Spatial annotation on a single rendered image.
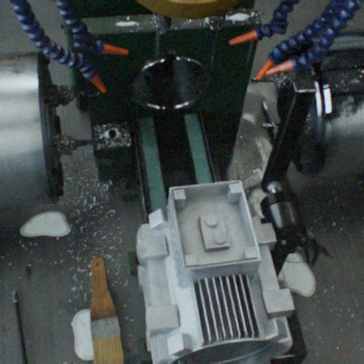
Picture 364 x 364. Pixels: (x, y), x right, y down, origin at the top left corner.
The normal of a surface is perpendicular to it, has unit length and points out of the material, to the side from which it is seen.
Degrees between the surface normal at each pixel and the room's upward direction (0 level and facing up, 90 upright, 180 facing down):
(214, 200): 0
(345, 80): 21
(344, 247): 0
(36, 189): 84
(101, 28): 0
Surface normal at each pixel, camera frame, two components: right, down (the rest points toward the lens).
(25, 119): 0.15, -0.06
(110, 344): 0.06, -0.57
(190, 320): -0.46, -0.44
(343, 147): 0.18, 0.61
